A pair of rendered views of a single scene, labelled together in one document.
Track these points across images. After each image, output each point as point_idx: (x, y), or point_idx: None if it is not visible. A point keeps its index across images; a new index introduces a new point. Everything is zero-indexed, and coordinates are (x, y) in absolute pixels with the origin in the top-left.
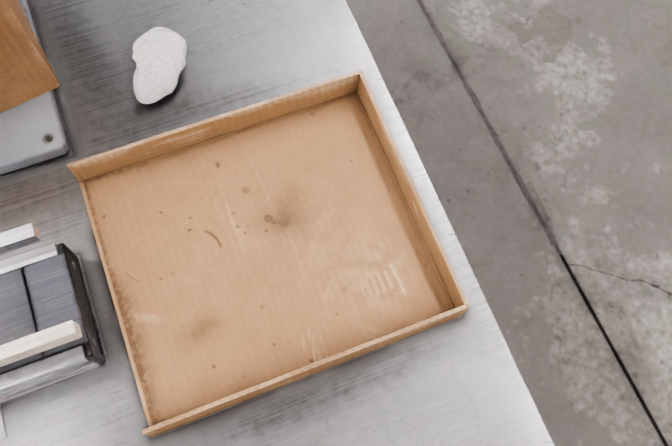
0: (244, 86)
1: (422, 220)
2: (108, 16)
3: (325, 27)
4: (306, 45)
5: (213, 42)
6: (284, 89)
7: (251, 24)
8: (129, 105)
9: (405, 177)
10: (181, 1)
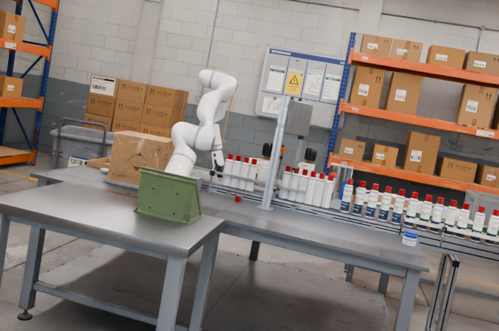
0: (98, 170)
1: (100, 159)
2: (103, 176)
3: (79, 167)
4: (85, 168)
5: (95, 171)
6: (94, 168)
7: (87, 170)
8: None
9: (97, 159)
10: (92, 173)
